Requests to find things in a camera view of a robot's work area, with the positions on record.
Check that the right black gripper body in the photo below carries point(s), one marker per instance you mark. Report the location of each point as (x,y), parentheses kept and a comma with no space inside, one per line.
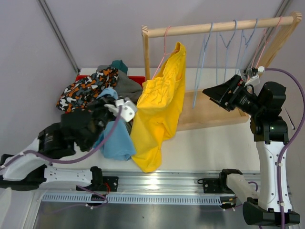
(244,101)

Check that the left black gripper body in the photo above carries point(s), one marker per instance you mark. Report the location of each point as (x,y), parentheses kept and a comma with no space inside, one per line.
(100,115)

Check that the camouflage patterned shorts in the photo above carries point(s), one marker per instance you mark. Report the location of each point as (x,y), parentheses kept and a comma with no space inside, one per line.
(87,89)

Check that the light blue shorts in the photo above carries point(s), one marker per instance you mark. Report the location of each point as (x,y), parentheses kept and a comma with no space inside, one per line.
(119,146)

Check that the grey shorts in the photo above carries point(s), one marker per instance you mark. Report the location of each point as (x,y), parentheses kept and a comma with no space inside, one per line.
(125,87)

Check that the blue hanger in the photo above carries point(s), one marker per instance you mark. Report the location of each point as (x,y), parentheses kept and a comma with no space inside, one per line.
(226,45)
(200,63)
(246,41)

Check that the dark green shorts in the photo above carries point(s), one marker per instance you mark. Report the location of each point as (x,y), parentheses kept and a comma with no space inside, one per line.
(119,64)

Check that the yellow shorts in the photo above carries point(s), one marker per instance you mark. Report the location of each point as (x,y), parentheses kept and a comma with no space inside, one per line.
(159,109)

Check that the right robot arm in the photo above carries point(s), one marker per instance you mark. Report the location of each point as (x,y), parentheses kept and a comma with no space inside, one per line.
(270,206)

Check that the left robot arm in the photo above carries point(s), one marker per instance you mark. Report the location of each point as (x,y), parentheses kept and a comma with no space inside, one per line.
(81,127)

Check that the wooden clothes rack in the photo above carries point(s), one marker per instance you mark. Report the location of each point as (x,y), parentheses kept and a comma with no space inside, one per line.
(208,114)

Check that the red plastic bin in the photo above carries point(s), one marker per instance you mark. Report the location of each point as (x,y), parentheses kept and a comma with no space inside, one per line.
(139,79)

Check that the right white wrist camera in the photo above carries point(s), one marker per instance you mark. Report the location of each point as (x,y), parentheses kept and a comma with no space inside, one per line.
(252,75)

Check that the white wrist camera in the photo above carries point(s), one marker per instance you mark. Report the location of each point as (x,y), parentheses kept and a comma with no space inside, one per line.
(124,108)
(252,75)

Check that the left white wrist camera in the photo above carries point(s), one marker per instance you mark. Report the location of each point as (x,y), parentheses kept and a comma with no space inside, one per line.
(124,108)

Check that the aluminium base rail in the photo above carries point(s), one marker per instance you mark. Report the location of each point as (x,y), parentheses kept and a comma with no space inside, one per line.
(129,182)

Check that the white slotted cable duct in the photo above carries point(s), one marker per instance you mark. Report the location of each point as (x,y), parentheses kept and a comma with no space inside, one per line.
(133,199)

